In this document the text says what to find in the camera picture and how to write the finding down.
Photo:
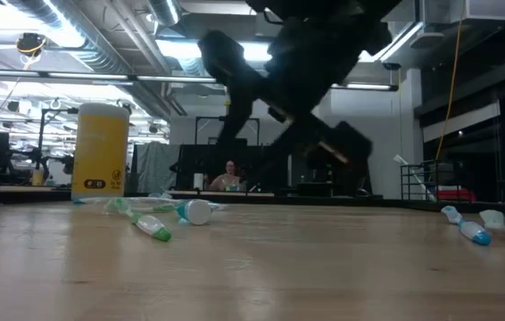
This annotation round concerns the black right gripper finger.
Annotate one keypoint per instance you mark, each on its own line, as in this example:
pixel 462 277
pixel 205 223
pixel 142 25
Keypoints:
pixel 288 174
pixel 245 116

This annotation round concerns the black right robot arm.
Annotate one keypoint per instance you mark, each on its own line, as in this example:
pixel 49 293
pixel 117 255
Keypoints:
pixel 324 44

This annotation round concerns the silver duct elbow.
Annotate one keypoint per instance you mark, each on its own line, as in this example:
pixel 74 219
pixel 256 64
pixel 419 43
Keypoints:
pixel 163 11

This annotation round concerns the person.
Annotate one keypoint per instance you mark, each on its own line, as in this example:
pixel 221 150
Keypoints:
pixel 230 180

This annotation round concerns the black partition screens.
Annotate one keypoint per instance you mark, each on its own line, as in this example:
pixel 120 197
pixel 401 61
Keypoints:
pixel 199 160

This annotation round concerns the grey cloth cover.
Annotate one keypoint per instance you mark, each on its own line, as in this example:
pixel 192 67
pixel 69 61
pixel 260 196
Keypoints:
pixel 156 167

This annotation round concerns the red plastic box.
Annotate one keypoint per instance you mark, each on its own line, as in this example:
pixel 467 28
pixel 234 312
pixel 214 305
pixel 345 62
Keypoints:
pixel 457 195

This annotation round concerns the black background robot arms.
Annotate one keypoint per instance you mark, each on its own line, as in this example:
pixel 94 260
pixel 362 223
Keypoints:
pixel 38 156

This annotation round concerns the white ceiling vent unit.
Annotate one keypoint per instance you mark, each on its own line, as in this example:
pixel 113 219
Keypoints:
pixel 489 9

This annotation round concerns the small yellow canister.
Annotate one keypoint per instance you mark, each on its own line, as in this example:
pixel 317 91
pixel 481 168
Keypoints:
pixel 37 177

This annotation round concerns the black camera gantry frame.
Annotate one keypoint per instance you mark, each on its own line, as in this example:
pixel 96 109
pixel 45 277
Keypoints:
pixel 196 129
pixel 74 110

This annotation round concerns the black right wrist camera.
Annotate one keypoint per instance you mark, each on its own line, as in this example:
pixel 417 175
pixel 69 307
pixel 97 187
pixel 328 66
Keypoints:
pixel 226 58

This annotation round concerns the silver round air duct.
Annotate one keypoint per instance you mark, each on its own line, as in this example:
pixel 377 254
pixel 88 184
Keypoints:
pixel 96 49

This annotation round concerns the black aluminium table frame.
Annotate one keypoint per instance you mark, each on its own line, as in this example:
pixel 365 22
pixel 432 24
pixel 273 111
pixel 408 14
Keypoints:
pixel 20 196

